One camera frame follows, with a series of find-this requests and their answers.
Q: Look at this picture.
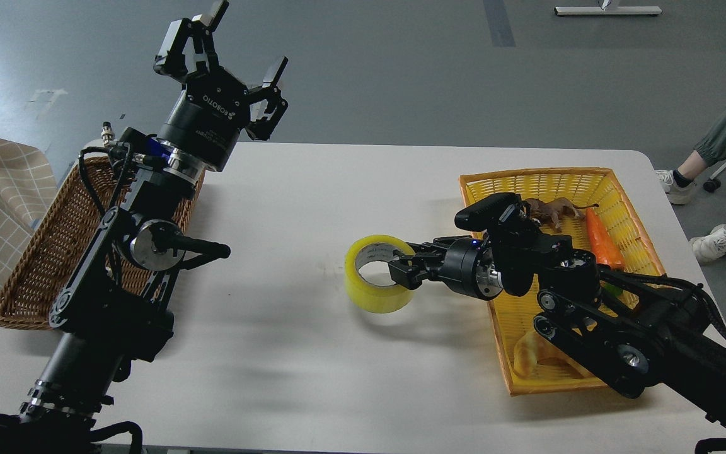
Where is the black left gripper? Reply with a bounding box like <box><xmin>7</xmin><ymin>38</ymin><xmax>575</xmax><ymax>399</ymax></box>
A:
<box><xmin>153</xmin><ymin>1</ymin><xmax>289</xmax><ymax>172</ymax></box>

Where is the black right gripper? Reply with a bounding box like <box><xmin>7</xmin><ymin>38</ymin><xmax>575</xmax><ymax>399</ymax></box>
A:
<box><xmin>388</xmin><ymin>236</ymin><xmax>496</xmax><ymax>297</ymax></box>

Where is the yellow tape roll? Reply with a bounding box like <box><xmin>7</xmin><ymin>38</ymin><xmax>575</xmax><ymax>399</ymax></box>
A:
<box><xmin>345</xmin><ymin>235</ymin><xmax>414</xmax><ymax>313</ymax></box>

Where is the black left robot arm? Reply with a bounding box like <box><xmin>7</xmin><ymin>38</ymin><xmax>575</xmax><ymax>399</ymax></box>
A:
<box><xmin>0</xmin><ymin>1</ymin><xmax>288</xmax><ymax>453</ymax></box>

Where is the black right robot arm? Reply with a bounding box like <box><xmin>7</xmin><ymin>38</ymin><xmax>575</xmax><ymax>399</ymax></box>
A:
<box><xmin>387</xmin><ymin>203</ymin><xmax>726</xmax><ymax>453</ymax></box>

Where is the brown toy lion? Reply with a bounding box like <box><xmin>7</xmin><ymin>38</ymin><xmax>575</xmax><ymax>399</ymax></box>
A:
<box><xmin>522</xmin><ymin>197</ymin><xmax>600</xmax><ymax>232</ymax></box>

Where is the toy croissant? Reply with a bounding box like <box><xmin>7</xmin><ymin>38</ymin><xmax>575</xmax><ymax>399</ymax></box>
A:
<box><xmin>513</xmin><ymin>330</ymin><xmax>593</xmax><ymax>378</ymax></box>

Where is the yellow plastic basket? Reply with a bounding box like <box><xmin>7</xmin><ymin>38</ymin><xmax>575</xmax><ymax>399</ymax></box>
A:
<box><xmin>459</xmin><ymin>167</ymin><xmax>666</xmax><ymax>396</ymax></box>

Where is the brown wicker basket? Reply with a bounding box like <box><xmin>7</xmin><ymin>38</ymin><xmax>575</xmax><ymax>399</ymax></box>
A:
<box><xmin>0</xmin><ymin>155</ymin><xmax>205</xmax><ymax>330</ymax></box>

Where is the orange toy carrot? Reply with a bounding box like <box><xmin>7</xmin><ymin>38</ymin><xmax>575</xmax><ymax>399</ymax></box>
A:
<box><xmin>585</xmin><ymin>207</ymin><xmax>626</xmax><ymax>271</ymax></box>

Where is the white sneaker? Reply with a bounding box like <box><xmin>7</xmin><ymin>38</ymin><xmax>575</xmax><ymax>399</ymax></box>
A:
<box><xmin>689</xmin><ymin>223</ymin><xmax>726</xmax><ymax>265</ymax></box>
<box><xmin>656</xmin><ymin>170</ymin><xmax>696</xmax><ymax>205</ymax></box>

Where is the white metal floor stand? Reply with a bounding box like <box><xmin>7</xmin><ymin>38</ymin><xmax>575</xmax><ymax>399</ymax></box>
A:
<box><xmin>553</xmin><ymin>1</ymin><xmax>662</xmax><ymax>16</ymax></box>

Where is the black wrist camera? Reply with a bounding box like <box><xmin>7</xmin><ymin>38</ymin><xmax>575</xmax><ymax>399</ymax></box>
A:
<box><xmin>453</xmin><ymin>192</ymin><xmax>522</xmax><ymax>232</ymax></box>

